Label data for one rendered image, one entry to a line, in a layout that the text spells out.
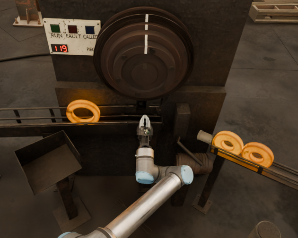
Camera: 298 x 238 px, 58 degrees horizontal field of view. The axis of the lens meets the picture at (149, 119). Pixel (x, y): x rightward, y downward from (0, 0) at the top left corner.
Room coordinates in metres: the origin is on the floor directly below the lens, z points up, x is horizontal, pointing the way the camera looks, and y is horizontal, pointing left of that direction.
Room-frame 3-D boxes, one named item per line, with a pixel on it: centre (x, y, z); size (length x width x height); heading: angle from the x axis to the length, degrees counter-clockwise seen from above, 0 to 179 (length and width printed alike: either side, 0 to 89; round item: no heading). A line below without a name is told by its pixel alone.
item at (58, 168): (0.80, 0.49, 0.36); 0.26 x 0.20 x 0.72; 130
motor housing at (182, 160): (0.99, -0.29, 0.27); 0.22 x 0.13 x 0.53; 95
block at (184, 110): (1.13, -0.19, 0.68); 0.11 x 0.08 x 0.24; 5
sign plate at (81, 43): (1.18, 0.39, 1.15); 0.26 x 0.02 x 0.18; 95
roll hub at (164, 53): (1.00, 0.04, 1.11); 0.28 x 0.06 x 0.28; 95
